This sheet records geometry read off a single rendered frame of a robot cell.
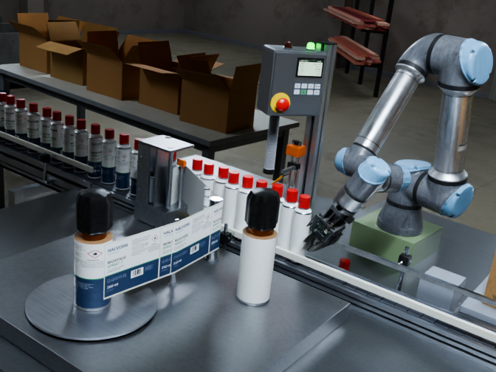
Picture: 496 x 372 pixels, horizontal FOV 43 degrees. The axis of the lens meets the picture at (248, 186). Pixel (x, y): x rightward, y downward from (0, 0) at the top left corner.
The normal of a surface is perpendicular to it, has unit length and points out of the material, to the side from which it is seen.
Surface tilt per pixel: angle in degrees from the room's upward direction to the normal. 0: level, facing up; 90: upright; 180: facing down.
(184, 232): 90
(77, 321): 0
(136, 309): 0
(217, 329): 0
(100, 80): 90
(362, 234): 90
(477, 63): 83
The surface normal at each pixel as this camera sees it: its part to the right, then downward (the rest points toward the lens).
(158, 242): 0.73, 0.30
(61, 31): 0.79, -0.10
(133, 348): 0.10, -0.94
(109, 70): -0.61, 0.22
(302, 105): 0.32, 0.36
